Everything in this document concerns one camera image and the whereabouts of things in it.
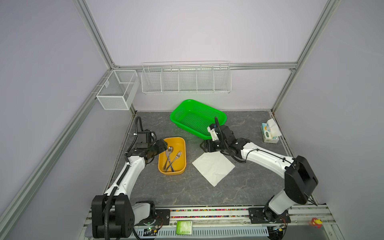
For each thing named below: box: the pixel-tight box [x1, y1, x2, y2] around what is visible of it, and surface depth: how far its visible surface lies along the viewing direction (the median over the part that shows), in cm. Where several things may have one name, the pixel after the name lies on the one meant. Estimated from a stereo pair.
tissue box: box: [260, 118, 282, 144], surface depth 102 cm
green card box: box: [176, 220, 193, 235], surface depth 71 cm
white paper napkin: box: [192, 151, 236, 187], surface depth 92 cm
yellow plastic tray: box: [158, 137, 187, 176], surface depth 95 cm
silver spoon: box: [162, 146, 174, 170], surface depth 98 cm
